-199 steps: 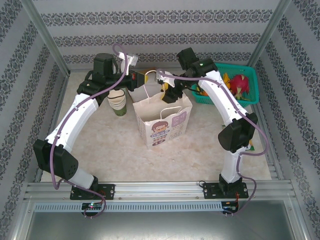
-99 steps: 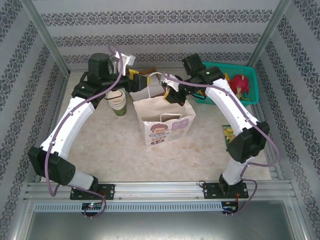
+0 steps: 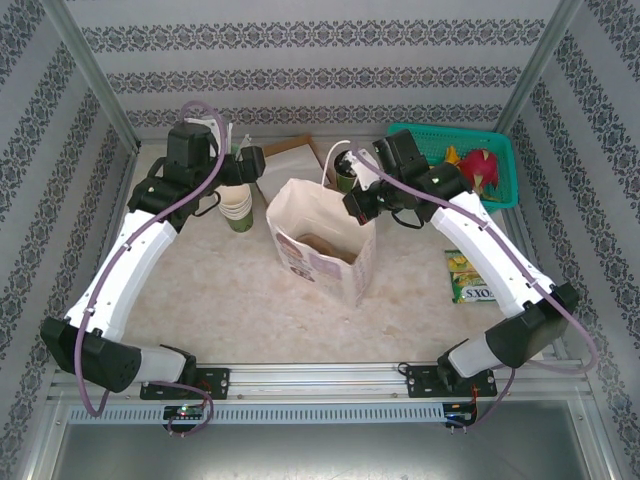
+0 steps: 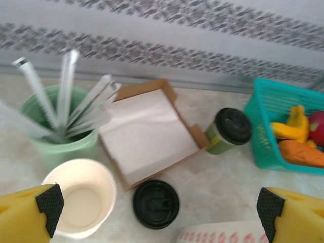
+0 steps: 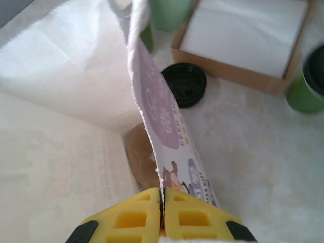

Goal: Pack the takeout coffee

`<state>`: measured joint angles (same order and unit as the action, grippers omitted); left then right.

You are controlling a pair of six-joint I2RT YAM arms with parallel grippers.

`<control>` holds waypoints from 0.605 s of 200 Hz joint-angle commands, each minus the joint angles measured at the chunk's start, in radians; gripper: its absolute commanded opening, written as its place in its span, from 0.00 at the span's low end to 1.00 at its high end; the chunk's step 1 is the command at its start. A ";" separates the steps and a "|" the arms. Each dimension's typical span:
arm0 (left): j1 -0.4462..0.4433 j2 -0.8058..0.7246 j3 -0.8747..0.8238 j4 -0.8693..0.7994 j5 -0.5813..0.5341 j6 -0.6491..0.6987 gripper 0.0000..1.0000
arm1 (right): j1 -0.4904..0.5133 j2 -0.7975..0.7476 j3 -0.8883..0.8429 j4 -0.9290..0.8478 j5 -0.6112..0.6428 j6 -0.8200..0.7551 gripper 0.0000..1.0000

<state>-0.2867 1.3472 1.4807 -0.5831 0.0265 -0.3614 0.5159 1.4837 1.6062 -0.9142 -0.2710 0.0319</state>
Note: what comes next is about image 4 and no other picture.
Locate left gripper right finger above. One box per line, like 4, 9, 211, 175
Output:
256, 187, 324, 243

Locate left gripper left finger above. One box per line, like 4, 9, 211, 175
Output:
0, 184, 64, 243

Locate stack of paper cups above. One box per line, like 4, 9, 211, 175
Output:
42, 158, 117, 240

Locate white printed paper bag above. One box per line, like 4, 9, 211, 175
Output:
174, 219, 270, 243

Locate green coffee cup black lid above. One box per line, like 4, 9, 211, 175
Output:
204, 107, 253, 155

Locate orange carrot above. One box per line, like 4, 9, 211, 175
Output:
278, 139, 324, 168

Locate teal plastic basket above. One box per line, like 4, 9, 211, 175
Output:
243, 77, 324, 176

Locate green straw holder cup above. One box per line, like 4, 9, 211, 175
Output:
19, 85, 100, 169

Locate yellow banana bunch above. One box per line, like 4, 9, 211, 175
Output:
270, 105, 317, 149

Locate pink dragon fruit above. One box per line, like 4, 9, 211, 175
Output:
308, 110, 324, 147

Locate wrapped white straw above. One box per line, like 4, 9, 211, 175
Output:
0, 98, 53, 139
73, 82, 123, 129
12, 57, 55, 131
68, 74, 112, 125
56, 49, 80, 127

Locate brown cardboard napkin box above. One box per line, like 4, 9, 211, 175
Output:
97, 78, 211, 192

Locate stack of black lids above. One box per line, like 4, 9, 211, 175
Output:
133, 179, 180, 230

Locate white paper napkins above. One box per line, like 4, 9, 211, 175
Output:
98, 89, 199, 185

